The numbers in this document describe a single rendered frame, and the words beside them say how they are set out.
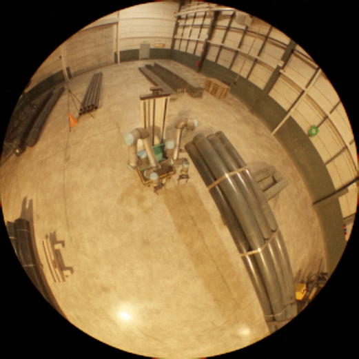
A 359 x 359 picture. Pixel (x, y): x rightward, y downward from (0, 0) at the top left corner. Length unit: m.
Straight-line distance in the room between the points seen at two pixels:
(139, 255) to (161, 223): 0.77
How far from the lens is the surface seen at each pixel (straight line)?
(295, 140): 6.80
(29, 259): 4.11
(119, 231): 2.49
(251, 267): 1.52
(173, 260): 2.45
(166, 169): 2.40
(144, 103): 1.42
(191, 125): 1.45
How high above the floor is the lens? 2.38
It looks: 62 degrees down
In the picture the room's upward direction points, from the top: 21 degrees clockwise
